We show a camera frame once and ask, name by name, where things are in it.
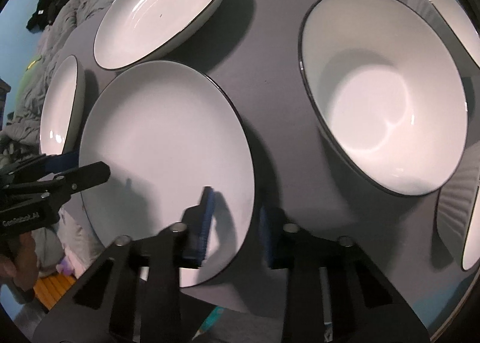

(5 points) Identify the person's left hand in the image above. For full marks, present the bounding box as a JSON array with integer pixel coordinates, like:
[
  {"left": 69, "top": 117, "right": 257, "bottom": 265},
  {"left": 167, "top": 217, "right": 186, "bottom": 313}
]
[{"left": 1, "top": 232, "right": 38, "bottom": 292}]

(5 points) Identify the grey quilted comforter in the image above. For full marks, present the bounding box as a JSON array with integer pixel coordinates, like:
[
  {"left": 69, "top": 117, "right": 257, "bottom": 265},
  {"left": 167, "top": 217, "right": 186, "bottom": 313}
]
[{"left": 1, "top": 0, "right": 114, "bottom": 166}]

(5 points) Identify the small white plate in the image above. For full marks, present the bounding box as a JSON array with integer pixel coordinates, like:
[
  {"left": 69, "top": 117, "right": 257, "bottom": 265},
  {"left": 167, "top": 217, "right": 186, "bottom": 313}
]
[{"left": 40, "top": 55, "right": 86, "bottom": 155}]

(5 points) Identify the white bowl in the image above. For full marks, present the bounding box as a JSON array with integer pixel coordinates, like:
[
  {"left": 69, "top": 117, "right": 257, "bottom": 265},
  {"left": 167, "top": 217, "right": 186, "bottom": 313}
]
[
  {"left": 298, "top": 0, "right": 468, "bottom": 196},
  {"left": 407, "top": 0, "right": 479, "bottom": 77},
  {"left": 436, "top": 163, "right": 479, "bottom": 272}
]

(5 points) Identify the black clothes pile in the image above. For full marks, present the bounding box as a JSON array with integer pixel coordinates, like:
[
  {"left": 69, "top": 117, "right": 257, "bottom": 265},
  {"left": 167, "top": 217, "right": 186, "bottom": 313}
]
[{"left": 26, "top": 0, "right": 70, "bottom": 32}]

